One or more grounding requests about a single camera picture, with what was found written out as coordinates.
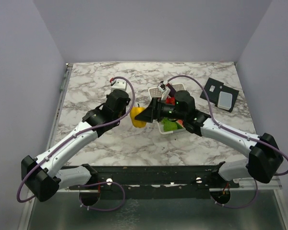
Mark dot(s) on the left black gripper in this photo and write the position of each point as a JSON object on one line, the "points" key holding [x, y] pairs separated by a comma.
{"points": [[124, 111]]}

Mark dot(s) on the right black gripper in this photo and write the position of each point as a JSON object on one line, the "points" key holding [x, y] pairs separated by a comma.
{"points": [[150, 113]]}

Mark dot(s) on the white perforated plastic basket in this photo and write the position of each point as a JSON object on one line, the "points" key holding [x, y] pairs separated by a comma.
{"points": [[154, 92]]}

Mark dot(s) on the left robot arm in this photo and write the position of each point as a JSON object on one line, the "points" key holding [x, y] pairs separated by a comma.
{"points": [[44, 176]]}

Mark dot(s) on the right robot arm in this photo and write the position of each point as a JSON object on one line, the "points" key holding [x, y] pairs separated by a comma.
{"points": [[262, 158]]}

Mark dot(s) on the green grapes bunch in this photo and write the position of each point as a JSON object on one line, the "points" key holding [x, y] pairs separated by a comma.
{"points": [[169, 125]]}

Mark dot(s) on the red lychee bunch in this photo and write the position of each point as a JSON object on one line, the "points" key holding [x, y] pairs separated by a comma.
{"points": [[171, 100]]}

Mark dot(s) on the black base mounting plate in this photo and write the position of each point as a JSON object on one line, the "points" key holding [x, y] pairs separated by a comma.
{"points": [[154, 182]]}

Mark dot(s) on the black square mat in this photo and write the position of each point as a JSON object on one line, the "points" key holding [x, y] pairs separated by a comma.
{"points": [[213, 89]]}

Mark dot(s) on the grey rectangular pad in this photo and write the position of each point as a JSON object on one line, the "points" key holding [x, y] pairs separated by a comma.
{"points": [[225, 100]]}

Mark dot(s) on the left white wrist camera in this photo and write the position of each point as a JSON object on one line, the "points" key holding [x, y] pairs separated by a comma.
{"points": [[118, 84]]}

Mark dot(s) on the aluminium side rail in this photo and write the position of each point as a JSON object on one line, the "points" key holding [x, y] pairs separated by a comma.
{"points": [[63, 90]]}

